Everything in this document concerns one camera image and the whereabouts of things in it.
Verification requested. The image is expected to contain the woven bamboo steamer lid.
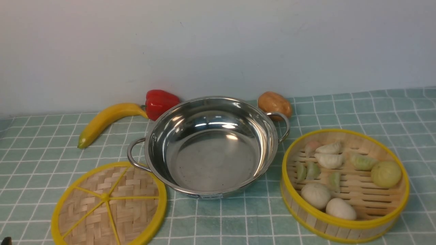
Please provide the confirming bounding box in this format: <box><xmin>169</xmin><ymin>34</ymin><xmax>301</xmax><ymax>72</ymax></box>
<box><xmin>51</xmin><ymin>162</ymin><xmax>168</xmax><ymax>245</ymax></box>

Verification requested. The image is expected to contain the bamboo steamer basket yellow rim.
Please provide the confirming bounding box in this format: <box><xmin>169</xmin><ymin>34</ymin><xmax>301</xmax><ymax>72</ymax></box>
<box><xmin>280</xmin><ymin>129</ymin><xmax>409</xmax><ymax>243</ymax></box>

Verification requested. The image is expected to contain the stainless steel pot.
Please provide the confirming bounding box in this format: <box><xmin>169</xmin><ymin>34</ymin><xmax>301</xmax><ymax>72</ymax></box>
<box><xmin>127</xmin><ymin>96</ymin><xmax>290</xmax><ymax>200</ymax></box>

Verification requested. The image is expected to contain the brown potato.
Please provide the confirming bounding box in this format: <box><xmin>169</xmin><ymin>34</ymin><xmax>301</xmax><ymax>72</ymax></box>
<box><xmin>257</xmin><ymin>91</ymin><xmax>293</xmax><ymax>118</ymax></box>

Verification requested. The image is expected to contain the red bell pepper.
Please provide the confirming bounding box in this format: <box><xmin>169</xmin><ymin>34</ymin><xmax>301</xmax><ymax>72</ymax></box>
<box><xmin>141</xmin><ymin>89</ymin><xmax>181</xmax><ymax>121</ymax></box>

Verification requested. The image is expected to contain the green dumpling far left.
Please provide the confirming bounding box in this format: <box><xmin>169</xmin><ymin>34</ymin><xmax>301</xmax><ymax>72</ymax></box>
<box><xmin>296</xmin><ymin>162</ymin><xmax>307</xmax><ymax>183</ymax></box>

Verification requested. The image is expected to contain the green dumpling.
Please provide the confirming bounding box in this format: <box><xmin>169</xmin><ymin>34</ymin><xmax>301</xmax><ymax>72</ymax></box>
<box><xmin>296</xmin><ymin>162</ymin><xmax>307</xmax><ymax>183</ymax></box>
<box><xmin>349</xmin><ymin>152</ymin><xmax>379</xmax><ymax>171</ymax></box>
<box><xmin>306</xmin><ymin>161</ymin><xmax>321</xmax><ymax>180</ymax></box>
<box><xmin>328</xmin><ymin>171</ymin><xmax>341</xmax><ymax>193</ymax></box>

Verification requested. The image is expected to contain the pink dumpling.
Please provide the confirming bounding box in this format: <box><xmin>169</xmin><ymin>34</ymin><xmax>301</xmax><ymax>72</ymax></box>
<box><xmin>304</xmin><ymin>141</ymin><xmax>322</xmax><ymax>157</ymax></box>

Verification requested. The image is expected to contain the green dumpling middle left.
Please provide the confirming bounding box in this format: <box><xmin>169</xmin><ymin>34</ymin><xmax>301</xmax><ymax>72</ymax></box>
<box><xmin>306</xmin><ymin>161</ymin><xmax>321</xmax><ymax>180</ymax></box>

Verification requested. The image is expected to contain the white dumpling upper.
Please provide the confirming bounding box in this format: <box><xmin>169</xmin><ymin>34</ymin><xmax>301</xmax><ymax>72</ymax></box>
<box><xmin>315</xmin><ymin>141</ymin><xmax>342</xmax><ymax>154</ymax></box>

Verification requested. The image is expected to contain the white dumpling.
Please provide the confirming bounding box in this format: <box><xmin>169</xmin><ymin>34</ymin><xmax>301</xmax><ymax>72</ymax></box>
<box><xmin>314</xmin><ymin>153</ymin><xmax>344</xmax><ymax>169</ymax></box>
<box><xmin>315</xmin><ymin>141</ymin><xmax>342</xmax><ymax>154</ymax></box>

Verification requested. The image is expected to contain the white round bun left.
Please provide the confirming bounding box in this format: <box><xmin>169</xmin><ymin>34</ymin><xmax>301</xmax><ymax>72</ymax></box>
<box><xmin>300</xmin><ymin>182</ymin><xmax>332</xmax><ymax>210</ymax></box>

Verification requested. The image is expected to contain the white round bun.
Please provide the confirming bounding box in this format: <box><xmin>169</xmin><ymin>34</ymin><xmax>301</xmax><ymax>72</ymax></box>
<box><xmin>300</xmin><ymin>182</ymin><xmax>332</xmax><ymax>210</ymax></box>
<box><xmin>326</xmin><ymin>198</ymin><xmax>357</xmax><ymax>220</ymax></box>

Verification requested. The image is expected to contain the white dumpling lower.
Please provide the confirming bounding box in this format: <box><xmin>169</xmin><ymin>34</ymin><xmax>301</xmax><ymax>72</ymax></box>
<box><xmin>314</xmin><ymin>153</ymin><xmax>344</xmax><ymax>169</ymax></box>

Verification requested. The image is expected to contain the yellow banana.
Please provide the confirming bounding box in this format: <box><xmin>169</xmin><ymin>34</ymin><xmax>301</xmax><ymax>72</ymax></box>
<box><xmin>77</xmin><ymin>103</ymin><xmax>148</xmax><ymax>149</ymax></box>

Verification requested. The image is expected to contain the green dumpling centre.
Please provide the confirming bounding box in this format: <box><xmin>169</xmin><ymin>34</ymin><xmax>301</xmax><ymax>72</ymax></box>
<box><xmin>328</xmin><ymin>171</ymin><xmax>341</xmax><ymax>193</ymax></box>

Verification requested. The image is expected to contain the white round bun right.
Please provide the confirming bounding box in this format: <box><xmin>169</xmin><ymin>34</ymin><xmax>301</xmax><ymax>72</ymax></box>
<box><xmin>326</xmin><ymin>198</ymin><xmax>357</xmax><ymax>220</ymax></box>

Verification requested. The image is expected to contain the green dumpling right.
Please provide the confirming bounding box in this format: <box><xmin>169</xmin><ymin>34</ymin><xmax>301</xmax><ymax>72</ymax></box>
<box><xmin>349</xmin><ymin>152</ymin><xmax>379</xmax><ymax>171</ymax></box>

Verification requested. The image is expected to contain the yellow-green round bun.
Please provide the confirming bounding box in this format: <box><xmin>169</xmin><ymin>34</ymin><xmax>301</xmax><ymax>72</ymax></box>
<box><xmin>371</xmin><ymin>161</ymin><xmax>402</xmax><ymax>188</ymax></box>

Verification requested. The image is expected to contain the green checkered tablecloth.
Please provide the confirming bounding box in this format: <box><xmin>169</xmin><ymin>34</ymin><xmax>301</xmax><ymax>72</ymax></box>
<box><xmin>0</xmin><ymin>88</ymin><xmax>436</xmax><ymax>245</ymax></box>

